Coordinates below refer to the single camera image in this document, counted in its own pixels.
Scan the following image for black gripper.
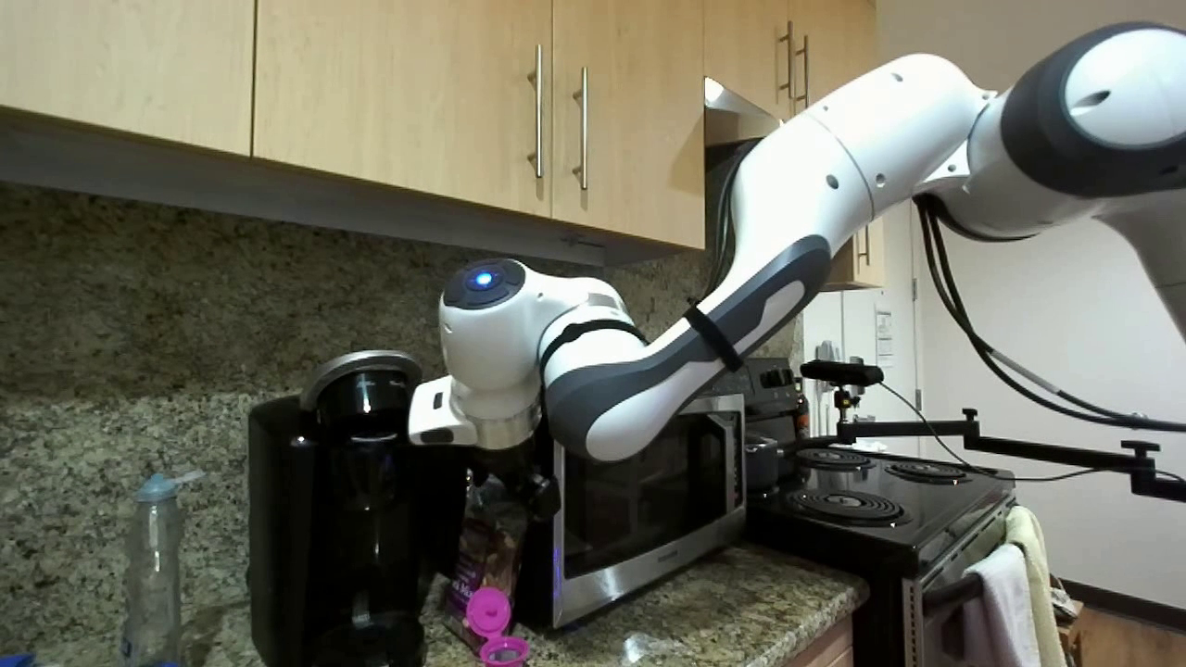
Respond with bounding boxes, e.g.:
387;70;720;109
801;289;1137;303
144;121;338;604
466;448;561;517

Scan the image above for dark snack sachet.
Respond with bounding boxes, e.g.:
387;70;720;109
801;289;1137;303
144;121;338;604
450;479;535;610

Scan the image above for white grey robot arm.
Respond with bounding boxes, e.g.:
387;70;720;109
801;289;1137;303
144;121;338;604
407;22;1186;463

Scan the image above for stainless steel microwave oven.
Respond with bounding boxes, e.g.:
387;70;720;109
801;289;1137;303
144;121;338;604
514;394;744;634

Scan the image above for pink coffee pod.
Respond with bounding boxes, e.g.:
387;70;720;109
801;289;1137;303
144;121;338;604
463;585;532;667

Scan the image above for black pod coffee maker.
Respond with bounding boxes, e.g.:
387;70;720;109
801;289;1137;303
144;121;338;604
250;348;463;667

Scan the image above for wooden upper cabinets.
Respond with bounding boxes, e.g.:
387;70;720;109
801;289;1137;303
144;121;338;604
0;0;879;264

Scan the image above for clear plastic water bottle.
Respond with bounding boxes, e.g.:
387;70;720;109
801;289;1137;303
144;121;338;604
120;471;202;667

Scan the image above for black electric stove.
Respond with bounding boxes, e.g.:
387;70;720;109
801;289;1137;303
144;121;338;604
738;356;1019;667

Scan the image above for white hanging towel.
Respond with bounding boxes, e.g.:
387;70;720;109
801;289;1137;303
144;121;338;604
964;543;1041;667

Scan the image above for yellow hanging towel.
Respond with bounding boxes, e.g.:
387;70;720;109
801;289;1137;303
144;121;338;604
1009;509;1067;667

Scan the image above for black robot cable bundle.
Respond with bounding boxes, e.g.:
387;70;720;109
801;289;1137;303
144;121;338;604
914;195;1186;438

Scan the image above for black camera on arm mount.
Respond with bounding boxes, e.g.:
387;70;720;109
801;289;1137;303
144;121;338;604
797;356;1186;503

